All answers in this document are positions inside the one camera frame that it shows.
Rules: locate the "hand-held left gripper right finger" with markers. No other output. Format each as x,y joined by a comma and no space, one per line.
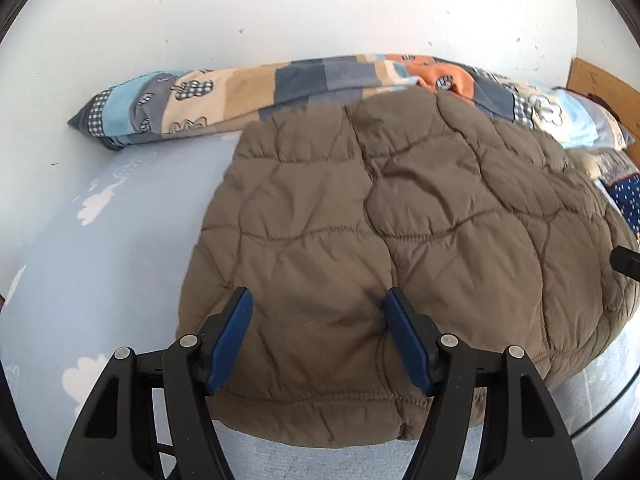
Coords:
407,342

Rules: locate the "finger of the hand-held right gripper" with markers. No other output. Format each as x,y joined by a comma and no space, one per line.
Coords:
627,261

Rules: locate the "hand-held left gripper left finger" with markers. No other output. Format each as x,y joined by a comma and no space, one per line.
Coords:
227,345

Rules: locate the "brown quilted hooded jacket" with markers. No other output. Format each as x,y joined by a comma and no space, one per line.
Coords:
400,220

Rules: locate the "dark blue starry cloth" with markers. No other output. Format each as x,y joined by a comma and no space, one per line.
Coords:
627,200

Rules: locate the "beige printed pillow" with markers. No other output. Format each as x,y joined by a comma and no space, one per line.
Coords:
587,160

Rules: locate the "light blue cloud bed sheet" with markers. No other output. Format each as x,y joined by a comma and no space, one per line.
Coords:
100,260

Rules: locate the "wooden headboard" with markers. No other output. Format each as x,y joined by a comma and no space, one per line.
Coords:
595,80

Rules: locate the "patchwork cartoon blanket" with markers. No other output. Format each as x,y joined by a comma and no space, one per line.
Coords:
240,92

